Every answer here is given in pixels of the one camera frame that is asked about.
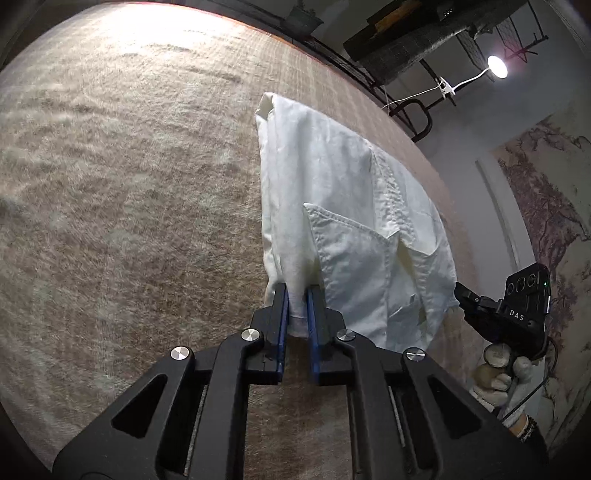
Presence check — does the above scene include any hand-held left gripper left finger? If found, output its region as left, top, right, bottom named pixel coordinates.
left=52, top=282, right=291, bottom=480

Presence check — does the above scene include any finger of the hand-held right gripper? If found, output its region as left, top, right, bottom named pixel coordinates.
left=454, top=281, right=499, bottom=335

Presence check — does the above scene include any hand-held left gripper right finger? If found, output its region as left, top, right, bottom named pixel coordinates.
left=305, top=285, right=550, bottom=480

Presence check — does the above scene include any white shirt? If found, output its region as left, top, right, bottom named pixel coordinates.
left=255, top=91, right=460, bottom=354

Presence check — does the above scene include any person's right forearm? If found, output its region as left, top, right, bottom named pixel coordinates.
left=503, top=406, right=550, bottom=462

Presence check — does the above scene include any person's right hand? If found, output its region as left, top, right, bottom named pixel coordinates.
left=470, top=342, right=536, bottom=418

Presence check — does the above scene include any beige plaid blanket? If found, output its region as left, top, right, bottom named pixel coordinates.
left=0, top=4, right=499, bottom=480

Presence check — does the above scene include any white clip lamp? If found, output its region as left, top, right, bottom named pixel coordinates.
left=436, top=54, right=509, bottom=100

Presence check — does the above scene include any potted plant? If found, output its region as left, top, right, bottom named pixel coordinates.
left=286, top=0, right=324, bottom=31

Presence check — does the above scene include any landscape wall mural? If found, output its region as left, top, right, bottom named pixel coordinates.
left=496, top=111, right=591, bottom=455

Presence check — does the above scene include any dark wall shelf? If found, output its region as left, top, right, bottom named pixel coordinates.
left=344, top=0, right=527, bottom=86

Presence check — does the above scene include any black wire rack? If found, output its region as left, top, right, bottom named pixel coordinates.
left=457, top=0, right=550, bottom=84

